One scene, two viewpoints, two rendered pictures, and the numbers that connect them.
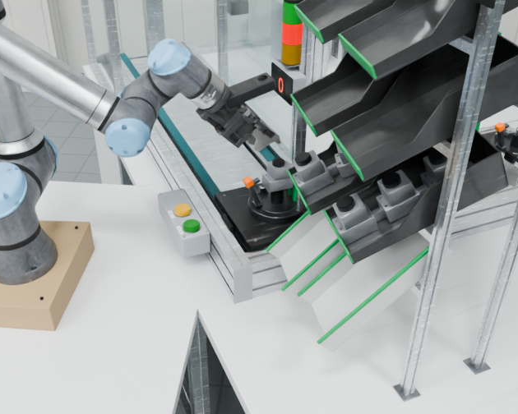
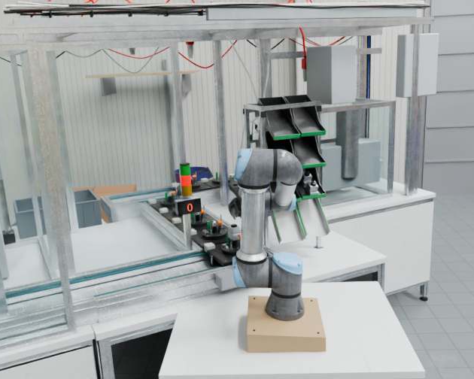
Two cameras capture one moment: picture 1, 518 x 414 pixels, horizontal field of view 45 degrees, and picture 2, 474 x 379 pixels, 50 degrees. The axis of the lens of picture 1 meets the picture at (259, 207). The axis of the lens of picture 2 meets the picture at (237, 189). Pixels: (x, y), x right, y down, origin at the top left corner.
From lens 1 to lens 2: 2.67 m
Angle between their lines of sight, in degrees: 83
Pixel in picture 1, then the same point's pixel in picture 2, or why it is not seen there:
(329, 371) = (314, 258)
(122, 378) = (337, 292)
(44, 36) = not seen: outside the picture
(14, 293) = (310, 309)
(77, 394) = (350, 301)
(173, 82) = not seen: hidden behind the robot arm
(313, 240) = (281, 226)
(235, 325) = not seen: hidden behind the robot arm
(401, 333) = (290, 247)
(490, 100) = (310, 138)
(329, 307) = (310, 231)
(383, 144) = (311, 160)
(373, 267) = (303, 211)
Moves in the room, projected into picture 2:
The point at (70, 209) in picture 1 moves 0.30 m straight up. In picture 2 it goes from (206, 330) to (201, 260)
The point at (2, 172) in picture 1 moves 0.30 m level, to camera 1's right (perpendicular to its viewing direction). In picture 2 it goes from (282, 256) to (273, 229)
